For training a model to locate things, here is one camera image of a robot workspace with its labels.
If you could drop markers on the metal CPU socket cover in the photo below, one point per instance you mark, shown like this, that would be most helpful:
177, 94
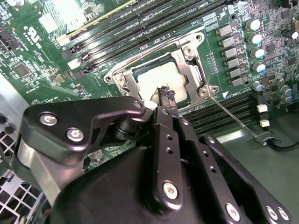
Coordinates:
190, 79

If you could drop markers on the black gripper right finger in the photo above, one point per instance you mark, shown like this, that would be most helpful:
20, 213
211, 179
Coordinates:
196, 151

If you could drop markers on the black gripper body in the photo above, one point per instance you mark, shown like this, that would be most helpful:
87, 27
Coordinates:
105, 193

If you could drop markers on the silver CPU plate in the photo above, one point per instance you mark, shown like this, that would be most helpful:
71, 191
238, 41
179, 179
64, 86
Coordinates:
158, 77

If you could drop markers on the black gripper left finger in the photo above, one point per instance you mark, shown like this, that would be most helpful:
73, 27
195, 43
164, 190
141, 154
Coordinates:
167, 163

